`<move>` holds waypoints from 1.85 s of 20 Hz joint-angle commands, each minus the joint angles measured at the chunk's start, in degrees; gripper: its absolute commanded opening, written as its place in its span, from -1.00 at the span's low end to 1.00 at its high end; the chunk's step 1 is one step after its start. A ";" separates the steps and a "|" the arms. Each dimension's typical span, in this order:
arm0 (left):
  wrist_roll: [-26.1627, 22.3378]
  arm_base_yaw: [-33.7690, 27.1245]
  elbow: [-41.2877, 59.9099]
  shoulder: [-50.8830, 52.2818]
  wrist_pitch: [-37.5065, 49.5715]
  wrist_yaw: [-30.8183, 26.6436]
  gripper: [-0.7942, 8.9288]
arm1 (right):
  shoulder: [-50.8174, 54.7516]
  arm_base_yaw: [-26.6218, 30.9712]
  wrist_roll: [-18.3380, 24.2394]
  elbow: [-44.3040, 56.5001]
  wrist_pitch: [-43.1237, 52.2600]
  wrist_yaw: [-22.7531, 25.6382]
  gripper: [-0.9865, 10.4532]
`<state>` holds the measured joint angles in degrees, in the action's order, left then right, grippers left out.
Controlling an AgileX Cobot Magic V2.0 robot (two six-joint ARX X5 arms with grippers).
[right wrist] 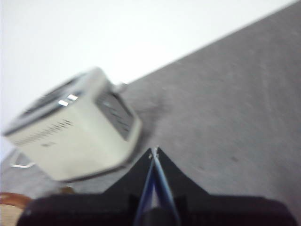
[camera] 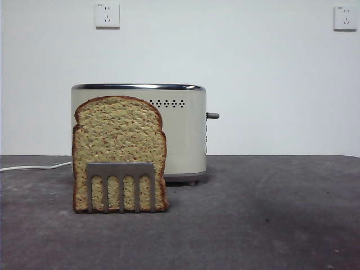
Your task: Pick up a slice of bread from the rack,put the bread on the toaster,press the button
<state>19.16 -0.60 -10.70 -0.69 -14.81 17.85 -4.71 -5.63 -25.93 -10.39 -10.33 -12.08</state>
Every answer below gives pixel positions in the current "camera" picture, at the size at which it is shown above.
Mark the silver metal toast rack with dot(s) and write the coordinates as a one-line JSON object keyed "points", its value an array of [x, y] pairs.
{"points": [[121, 168]]}

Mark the brown seeded bread slice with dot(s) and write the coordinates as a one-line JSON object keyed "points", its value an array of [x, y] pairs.
{"points": [[118, 132]]}

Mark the grey toaster lever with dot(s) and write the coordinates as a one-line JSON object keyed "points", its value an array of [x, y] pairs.
{"points": [[213, 115]]}

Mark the cream steel two-slot toaster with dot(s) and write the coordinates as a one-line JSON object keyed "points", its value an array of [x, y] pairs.
{"points": [[182, 135]]}

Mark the white wall socket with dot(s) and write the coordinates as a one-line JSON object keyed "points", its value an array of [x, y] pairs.
{"points": [[345, 18], [107, 15]]}

